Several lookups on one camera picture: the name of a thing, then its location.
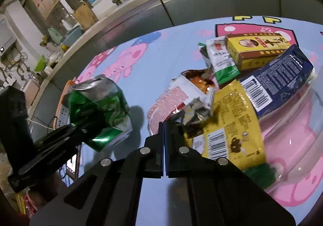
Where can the green wrapper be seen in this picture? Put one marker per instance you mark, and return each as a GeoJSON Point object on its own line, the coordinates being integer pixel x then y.
{"type": "Point", "coordinates": [260, 175]}

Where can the silver red snack wrapper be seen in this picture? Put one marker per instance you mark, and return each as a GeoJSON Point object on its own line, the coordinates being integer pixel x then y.
{"type": "Point", "coordinates": [174, 100]}

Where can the clear plastic container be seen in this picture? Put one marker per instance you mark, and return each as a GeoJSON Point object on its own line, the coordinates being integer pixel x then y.
{"type": "Point", "coordinates": [290, 140]}

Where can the dark blue snack packet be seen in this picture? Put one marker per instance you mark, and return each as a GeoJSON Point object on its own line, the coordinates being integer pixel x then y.
{"type": "Point", "coordinates": [277, 77]}

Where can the wooden cutting board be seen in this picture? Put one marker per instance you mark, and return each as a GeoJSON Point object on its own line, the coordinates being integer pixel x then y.
{"type": "Point", "coordinates": [85, 15]}

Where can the crushed green drink can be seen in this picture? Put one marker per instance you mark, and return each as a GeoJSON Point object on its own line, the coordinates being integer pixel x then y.
{"type": "Point", "coordinates": [113, 105]}

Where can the brown orange snack packet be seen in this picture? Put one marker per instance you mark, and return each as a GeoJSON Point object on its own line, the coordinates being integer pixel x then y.
{"type": "Point", "coordinates": [199, 78]}

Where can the white power strip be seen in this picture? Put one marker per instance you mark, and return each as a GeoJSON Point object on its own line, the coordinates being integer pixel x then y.
{"type": "Point", "coordinates": [63, 112]}

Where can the yellow snack packet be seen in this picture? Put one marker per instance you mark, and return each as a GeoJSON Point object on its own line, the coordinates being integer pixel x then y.
{"type": "Point", "coordinates": [232, 115]}

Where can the blue plastic basin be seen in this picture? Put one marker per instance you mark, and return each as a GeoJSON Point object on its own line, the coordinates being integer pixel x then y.
{"type": "Point", "coordinates": [72, 35]}

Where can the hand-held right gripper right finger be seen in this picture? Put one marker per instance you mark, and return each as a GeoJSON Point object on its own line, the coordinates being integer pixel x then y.
{"type": "Point", "coordinates": [174, 160]}

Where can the yellow red cardboard box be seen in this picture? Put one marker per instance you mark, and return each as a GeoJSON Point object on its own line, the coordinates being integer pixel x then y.
{"type": "Point", "coordinates": [252, 47]}

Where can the white green packet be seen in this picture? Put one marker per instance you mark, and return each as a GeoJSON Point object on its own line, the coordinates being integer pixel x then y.
{"type": "Point", "coordinates": [222, 64]}

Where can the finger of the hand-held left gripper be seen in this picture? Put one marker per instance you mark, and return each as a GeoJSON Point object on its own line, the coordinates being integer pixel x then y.
{"type": "Point", "coordinates": [75, 129]}
{"type": "Point", "coordinates": [45, 163]}

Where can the grey kitchen counter cabinets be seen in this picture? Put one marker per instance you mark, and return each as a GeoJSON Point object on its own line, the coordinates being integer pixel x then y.
{"type": "Point", "coordinates": [201, 1]}

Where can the light green container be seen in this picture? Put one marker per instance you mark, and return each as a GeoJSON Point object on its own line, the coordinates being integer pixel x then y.
{"type": "Point", "coordinates": [55, 34]}

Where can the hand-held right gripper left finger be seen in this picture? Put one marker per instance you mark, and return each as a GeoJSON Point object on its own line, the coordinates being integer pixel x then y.
{"type": "Point", "coordinates": [154, 155]}

